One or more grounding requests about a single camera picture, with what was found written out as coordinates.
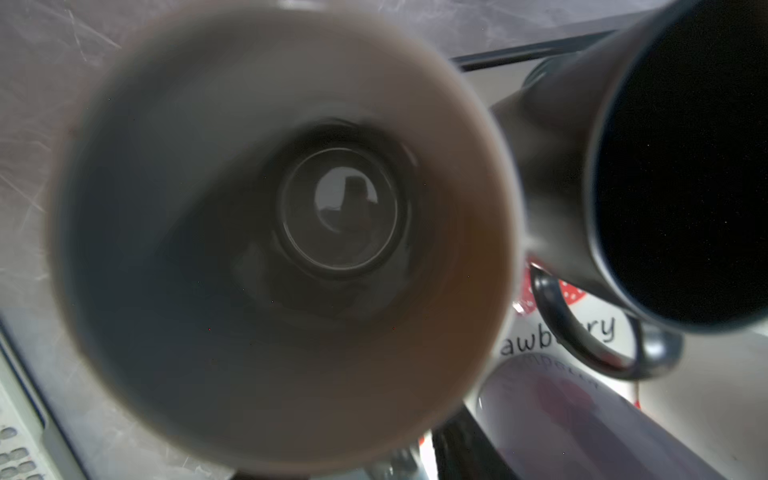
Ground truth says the grey metal mug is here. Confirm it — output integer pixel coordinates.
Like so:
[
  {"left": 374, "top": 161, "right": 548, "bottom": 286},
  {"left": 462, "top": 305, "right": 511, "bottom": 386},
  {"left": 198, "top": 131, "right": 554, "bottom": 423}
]
[{"left": 46, "top": 1, "right": 525, "bottom": 478}]

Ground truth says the white mug purple handle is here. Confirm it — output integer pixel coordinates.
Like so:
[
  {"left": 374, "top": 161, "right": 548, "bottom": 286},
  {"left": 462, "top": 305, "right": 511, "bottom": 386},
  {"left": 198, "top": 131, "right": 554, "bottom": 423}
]
[{"left": 475, "top": 353, "right": 721, "bottom": 479}]

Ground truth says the black mug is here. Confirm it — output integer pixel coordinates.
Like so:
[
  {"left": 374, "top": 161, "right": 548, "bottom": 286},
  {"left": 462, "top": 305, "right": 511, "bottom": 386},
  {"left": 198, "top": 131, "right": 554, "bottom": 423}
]
[{"left": 492, "top": 1, "right": 767, "bottom": 380}]

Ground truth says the white calculator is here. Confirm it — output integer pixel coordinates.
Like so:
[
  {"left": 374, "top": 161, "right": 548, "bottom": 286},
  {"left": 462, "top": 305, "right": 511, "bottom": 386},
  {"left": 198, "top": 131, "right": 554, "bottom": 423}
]
[{"left": 1, "top": 354, "right": 62, "bottom": 480}]

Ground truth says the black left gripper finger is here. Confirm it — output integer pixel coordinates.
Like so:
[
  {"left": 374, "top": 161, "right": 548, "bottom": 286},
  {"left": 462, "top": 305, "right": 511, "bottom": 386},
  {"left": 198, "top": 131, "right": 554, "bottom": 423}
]
[{"left": 432, "top": 407, "right": 516, "bottom": 480}]

